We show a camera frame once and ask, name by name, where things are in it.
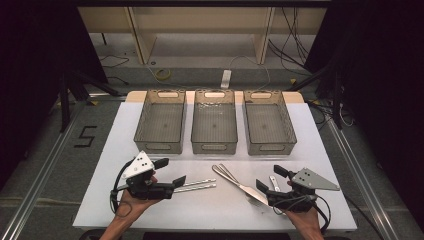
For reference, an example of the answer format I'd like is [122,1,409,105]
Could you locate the tangled floor cables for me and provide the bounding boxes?
[306,99,355,130]

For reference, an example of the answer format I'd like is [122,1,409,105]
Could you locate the left hand-held gripper black cable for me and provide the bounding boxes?
[109,159,134,215]

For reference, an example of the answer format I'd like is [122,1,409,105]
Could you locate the yellow tape roll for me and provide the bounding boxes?
[155,68,172,81]

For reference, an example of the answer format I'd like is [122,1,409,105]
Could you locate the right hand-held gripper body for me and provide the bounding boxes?
[266,167,341,213]

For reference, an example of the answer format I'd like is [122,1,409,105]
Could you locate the white power strip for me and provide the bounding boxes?
[220,69,232,90]

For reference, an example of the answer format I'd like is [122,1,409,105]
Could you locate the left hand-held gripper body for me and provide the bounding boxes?
[121,150,175,201]

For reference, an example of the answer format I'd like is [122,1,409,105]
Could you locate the thick black floor cable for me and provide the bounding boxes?
[343,193,384,240]

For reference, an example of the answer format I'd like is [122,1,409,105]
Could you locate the transparent grey plastic bin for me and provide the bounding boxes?
[190,89,239,155]
[133,89,187,155]
[243,89,298,156]

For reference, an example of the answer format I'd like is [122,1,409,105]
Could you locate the thin black floor cable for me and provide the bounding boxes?
[99,54,130,69]
[106,75,130,86]

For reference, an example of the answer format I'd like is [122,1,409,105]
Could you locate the person's right hand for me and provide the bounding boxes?
[285,208,324,232]

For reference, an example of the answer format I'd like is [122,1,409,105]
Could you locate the white table cover board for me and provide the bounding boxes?
[72,101,358,233]

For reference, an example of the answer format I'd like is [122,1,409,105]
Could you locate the black cable bundle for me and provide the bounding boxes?
[267,6,313,77]

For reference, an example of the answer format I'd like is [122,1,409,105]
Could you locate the metal knife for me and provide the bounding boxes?
[219,163,270,206]

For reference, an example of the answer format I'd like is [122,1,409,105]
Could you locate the black curtain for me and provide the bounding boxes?
[0,0,108,188]
[304,0,424,231]

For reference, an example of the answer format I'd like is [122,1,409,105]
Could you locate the black metal stand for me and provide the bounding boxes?
[287,61,344,130]
[59,70,122,133]

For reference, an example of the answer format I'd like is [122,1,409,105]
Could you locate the beige wooden shelf unit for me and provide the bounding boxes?
[77,6,328,66]

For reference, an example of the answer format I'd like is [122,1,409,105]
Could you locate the white floor cable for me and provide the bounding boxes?
[229,54,272,92]
[145,63,191,90]

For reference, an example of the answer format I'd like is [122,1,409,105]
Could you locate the person's left hand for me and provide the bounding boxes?
[114,189,160,218]

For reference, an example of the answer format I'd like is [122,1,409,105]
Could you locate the aluminium floor rail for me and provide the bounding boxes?
[0,99,88,240]
[324,117,399,240]

